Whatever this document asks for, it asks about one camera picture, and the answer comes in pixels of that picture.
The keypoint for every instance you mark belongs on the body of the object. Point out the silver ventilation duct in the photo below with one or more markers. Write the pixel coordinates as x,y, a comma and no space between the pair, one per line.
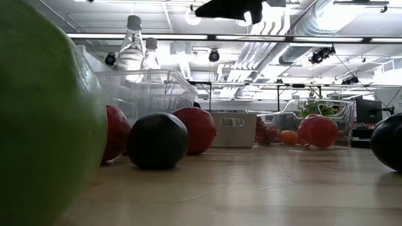
311,22

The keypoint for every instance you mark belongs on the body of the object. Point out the red grape bunch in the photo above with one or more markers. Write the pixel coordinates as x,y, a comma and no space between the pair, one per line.
265,133

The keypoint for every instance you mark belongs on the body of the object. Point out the black ceiling spotlight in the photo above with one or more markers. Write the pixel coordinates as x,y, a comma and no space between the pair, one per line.
350,81
320,56
214,56
110,59

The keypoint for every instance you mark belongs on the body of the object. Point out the orange tangerine cluster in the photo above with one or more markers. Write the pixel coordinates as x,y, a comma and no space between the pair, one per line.
289,138

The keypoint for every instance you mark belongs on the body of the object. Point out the black computer monitor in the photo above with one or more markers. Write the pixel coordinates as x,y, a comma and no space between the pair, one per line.
369,111

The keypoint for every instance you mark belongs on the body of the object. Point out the black aluminium frame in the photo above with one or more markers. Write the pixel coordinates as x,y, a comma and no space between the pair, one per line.
212,37

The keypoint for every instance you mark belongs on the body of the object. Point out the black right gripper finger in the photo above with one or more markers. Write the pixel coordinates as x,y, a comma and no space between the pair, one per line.
232,9

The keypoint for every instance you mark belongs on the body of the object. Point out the green plant in white pot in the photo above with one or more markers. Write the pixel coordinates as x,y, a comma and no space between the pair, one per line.
309,108

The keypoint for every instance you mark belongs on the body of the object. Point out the red apple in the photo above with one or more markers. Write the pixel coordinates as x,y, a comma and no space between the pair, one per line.
201,130
318,131

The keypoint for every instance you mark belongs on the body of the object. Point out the pink round fruit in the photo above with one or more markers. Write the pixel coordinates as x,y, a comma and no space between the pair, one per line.
117,135

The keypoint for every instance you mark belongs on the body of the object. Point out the green apple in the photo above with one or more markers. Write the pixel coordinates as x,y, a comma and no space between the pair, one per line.
47,125

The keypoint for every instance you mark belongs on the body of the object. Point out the black background table frame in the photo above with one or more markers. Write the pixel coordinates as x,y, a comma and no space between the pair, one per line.
209,97

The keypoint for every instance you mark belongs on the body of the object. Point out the black plum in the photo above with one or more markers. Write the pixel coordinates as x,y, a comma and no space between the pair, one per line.
157,141
389,142

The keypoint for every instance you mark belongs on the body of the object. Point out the large clear plastic storage bin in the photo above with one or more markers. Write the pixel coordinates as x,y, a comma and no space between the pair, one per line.
150,94

